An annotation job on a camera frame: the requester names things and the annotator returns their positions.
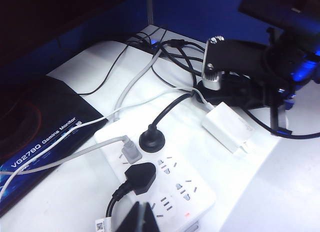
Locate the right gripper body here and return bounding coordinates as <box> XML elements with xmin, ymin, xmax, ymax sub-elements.
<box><xmin>260</xmin><ymin>26</ymin><xmax>320</xmax><ymax>111</ymax></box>

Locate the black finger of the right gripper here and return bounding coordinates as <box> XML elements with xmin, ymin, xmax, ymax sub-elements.
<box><xmin>270</xmin><ymin>101</ymin><xmax>293</xmax><ymax>138</ymax></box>

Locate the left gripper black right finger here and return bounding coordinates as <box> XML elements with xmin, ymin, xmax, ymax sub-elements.
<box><xmin>143</xmin><ymin>203</ymin><xmax>161</xmax><ymax>232</ymax></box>

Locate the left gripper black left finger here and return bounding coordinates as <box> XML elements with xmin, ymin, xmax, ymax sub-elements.
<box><xmin>116</xmin><ymin>202</ymin><xmax>142</xmax><ymax>232</ymax></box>

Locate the white charger block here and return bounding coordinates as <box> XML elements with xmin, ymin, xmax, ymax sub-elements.
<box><xmin>201</xmin><ymin>101</ymin><xmax>256</xmax><ymax>158</ymax></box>

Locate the white power strip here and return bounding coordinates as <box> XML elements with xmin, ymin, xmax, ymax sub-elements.
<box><xmin>94</xmin><ymin>125</ymin><xmax>217</xmax><ymax>232</ymax></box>

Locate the white desk riser board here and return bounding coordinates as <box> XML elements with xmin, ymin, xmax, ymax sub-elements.
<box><xmin>0</xmin><ymin>38</ymin><xmax>296</xmax><ymax>232</ymax></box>

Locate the black monitor stand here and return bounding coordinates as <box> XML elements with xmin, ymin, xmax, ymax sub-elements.
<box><xmin>0</xmin><ymin>75</ymin><xmax>110</xmax><ymax>215</ymax></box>

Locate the small hub with blue light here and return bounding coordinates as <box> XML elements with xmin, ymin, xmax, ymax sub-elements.
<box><xmin>134</xmin><ymin>25</ymin><xmax>171</xmax><ymax>55</ymax></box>

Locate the black computer monitor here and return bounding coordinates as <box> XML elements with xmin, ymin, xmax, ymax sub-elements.
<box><xmin>0</xmin><ymin>0</ymin><xmax>148</xmax><ymax>75</ymax></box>

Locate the black triangular plug with cable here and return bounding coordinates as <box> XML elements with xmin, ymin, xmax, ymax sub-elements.
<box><xmin>94</xmin><ymin>161</ymin><xmax>157</xmax><ymax>232</ymax></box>

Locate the grey plug with cable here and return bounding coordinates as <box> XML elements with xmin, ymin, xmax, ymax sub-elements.
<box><xmin>0</xmin><ymin>134</ymin><xmax>143</xmax><ymax>178</ymax></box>

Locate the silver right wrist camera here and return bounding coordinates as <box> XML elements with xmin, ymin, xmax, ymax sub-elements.
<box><xmin>201</xmin><ymin>35</ymin><xmax>266</xmax><ymax>92</ymax></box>

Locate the white charger cable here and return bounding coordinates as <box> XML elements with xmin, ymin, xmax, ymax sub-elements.
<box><xmin>0</xmin><ymin>86</ymin><xmax>216</xmax><ymax>200</ymax></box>

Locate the black round plug with cable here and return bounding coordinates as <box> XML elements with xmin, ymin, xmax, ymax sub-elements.
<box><xmin>138</xmin><ymin>90</ymin><xmax>320</xmax><ymax>153</ymax></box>

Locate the black cable with ferrite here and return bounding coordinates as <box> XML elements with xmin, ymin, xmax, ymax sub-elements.
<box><xmin>149</xmin><ymin>38</ymin><xmax>208</xmax><ymax>93</ymax></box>

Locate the grey power strip cord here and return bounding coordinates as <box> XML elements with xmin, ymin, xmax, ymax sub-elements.
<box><xmin>113</xmin><ymin>48</ymin><xmax>163</xmax><ymax>122</ymax></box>

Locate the grey metal partition post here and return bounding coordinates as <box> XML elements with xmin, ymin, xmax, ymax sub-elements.
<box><xmin>146</xmin><ymin>0</ymin><xmax>154</xmax><ymax>26</ymax></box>

